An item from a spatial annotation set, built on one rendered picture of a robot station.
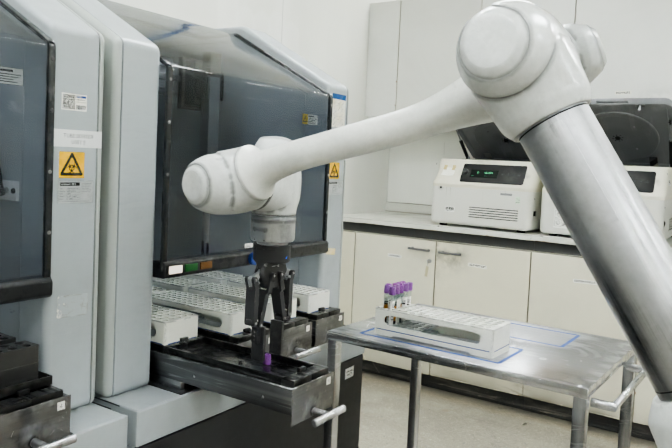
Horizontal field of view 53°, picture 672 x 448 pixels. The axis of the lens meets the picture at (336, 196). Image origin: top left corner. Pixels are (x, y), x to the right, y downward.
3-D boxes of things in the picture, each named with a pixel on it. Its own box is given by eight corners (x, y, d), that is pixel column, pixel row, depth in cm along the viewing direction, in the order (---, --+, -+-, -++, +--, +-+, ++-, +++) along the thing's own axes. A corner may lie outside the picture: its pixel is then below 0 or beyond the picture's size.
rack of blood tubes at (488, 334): (373, 333, 159) (374, 307, 159) (394, 325, 167) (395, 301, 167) (492, 359, 142) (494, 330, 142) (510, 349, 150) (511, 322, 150)
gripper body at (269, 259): (270, 238, 142) (268, 282, 142) (244, 241, 135) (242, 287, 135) (299, 242, 138) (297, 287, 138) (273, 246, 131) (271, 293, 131)
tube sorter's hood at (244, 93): (19, 251, 167) (24, -9, 163) (196, 235, 218) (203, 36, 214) (164, 279, 139) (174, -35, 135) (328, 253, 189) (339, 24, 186)
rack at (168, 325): (76, 327, 159) (77, 301, 158) (111, 320, 167) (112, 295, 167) (164, 351, 143) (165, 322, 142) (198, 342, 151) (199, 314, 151)
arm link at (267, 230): (241, 213, 135) (240, 242, 135) (277, 217, 130) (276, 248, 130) (270, 211, 142) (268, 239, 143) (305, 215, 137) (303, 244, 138)
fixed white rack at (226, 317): (141, 319, 169) (142, 294, 169) (171, 312, 177) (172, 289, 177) (230, 341, 153) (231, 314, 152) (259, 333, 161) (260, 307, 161)
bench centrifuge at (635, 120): (537, 235, 333) (545, 94, 330) (568, 227, 386) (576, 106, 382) (661, 247, 303) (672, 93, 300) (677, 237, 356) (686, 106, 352)
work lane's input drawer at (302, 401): (59, 354, 160) (60, 316, 159) (108, 342, 171) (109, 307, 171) (310, 434, 120) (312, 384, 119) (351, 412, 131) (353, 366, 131)
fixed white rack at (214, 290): (186, 309, 182) (186, 286, 181) (212, 304, 190) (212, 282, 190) (272, 329, 166) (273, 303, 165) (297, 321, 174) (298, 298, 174)
